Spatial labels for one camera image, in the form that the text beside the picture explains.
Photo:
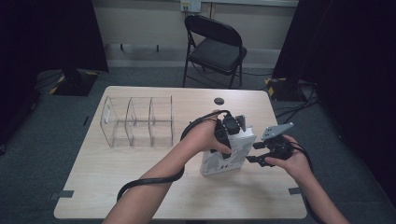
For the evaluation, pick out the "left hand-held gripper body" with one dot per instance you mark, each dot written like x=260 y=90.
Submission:
x=229 y=127

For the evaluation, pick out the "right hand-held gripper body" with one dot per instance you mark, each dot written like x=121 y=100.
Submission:
x=278 y=147

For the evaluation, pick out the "white book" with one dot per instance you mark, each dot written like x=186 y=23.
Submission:
x=239 y=149

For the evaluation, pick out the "clear acrylic organizer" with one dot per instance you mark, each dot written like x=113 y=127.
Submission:
x=137 y=137

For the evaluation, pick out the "person's right hand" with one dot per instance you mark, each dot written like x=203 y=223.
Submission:
x=297 y=165

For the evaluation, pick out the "person's left hand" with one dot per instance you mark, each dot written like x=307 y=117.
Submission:
x=202 y=137

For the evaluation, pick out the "black round table grommet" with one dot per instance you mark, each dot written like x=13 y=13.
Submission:
x=219 y=101

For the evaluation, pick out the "grey tape strip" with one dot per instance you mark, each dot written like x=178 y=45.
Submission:
x=62 y=194
x=294 y=191

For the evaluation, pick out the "black stand base yellow tape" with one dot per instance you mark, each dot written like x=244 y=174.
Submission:
x=283 y=88

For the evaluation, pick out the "black folding chair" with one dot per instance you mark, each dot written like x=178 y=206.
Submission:
x=214 y=53

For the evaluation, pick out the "black curtain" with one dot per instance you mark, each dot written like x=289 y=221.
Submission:
x=358 y=62
x=31 y=46

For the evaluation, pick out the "small black floor tape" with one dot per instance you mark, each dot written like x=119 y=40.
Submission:
x=85 y=121

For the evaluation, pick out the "white wall socket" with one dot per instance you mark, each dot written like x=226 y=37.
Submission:
x=190 y=5

